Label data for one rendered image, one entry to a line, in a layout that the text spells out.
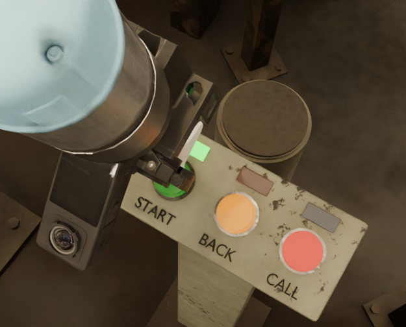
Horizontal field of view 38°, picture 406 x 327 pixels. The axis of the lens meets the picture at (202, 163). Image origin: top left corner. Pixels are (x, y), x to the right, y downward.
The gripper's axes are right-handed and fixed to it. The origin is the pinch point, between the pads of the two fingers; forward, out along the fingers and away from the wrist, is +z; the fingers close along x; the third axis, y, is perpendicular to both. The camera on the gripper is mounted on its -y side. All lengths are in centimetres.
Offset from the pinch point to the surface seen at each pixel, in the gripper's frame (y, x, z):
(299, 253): -0.4, -14.8, 5.5
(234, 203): 0.8, -6.8, 5.5
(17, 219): -23, 35, 59
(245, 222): -0.4, -8.7, 5.5
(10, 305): -37, 27, 57
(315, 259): -0.2, -16.3, 5.6
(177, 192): -1.1, -1.1, 5.5
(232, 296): -9.4, -10.6, 21.9
